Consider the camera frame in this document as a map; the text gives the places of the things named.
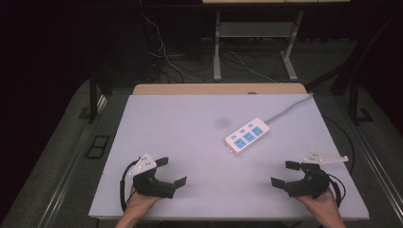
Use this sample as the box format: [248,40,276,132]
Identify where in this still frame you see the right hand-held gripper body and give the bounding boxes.
[284,150,350,200]

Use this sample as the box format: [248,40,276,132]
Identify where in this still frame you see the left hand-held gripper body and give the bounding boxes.
[127,152,177,200]

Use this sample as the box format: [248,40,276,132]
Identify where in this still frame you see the white power strip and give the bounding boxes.
[224,117,271,156]

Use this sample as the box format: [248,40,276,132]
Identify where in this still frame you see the person's left hand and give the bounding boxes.
[125,186,162,217]

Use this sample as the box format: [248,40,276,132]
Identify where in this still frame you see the person's right hand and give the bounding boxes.
[296,189,339,217]

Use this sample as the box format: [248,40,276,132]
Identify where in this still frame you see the black metal stand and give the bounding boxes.
[348,75,375,125]
[87,61,115,124]

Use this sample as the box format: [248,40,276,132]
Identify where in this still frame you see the wooden table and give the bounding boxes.
[132,83,308,96]

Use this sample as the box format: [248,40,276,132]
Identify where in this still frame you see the grey metal stand table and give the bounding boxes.
[213,9,304,83]

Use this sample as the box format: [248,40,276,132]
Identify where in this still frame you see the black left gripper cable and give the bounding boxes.
[119,159,141,213]

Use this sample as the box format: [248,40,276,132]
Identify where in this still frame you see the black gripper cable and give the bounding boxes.
[119,159,141,213]
[327,173,347,208]

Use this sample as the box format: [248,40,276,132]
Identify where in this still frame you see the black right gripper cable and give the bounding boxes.
[327,173,347,208]

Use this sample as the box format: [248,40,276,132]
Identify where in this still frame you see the grey power strip cable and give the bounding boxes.
[265,92,315,124]

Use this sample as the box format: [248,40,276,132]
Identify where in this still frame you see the black floor cable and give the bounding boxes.
[322,116,356,176]

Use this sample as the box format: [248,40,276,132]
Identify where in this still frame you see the metal floor rail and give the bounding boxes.
[334,94,403,219]
[37,94,109,228]

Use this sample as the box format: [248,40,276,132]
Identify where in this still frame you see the white floor cable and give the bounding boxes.
[228,50,278,84]
[140,11,204,85]

